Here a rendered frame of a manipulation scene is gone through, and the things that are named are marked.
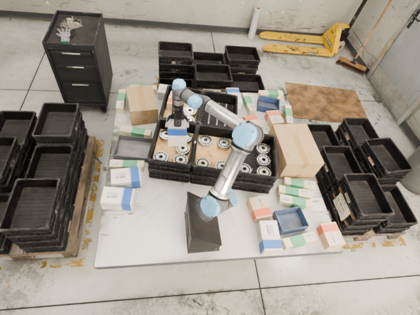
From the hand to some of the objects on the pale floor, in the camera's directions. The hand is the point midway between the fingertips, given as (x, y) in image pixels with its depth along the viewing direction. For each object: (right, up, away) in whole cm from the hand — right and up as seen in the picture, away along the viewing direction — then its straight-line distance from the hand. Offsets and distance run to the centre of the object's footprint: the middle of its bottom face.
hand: (177, 128), depth 182 cm
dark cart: (-122, +55, +162) cm, 210 cm away
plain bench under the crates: (+16, -61, +96) cm, 115 cm away
